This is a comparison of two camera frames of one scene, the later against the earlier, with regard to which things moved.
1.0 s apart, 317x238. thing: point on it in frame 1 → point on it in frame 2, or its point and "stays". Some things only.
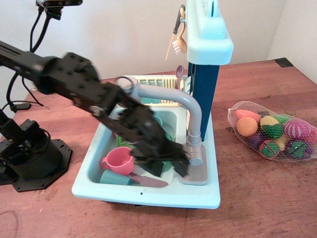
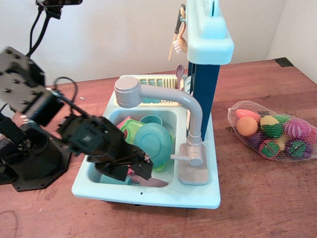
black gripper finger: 181,166 → 142,168
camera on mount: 53,8 stays
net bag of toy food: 280,137 stays
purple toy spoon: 179,72 stays
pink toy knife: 144,181 stays
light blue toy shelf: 206,51 stays
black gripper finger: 154,167 → 118,171
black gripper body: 142,131 → 118,162
